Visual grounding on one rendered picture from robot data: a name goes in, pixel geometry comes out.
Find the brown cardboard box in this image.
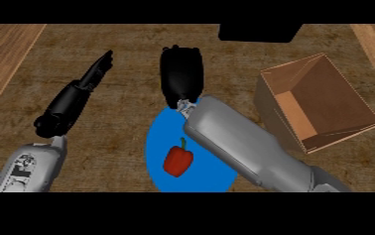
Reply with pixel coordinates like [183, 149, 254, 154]
[252, 53, 375, 156]

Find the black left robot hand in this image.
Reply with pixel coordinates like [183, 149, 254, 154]
[32, 50, 114, 139]

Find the black box-shaped appliance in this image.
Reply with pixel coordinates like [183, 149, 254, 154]
[217, 23, 304, 44]

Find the red bell pepper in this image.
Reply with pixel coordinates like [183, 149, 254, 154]
[162, 137, 195, 178]

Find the blue round plate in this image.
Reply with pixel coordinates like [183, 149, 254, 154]
[145, 97, 241, 193]

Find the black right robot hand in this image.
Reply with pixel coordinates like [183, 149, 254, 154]
[159, 45, 205, 110]

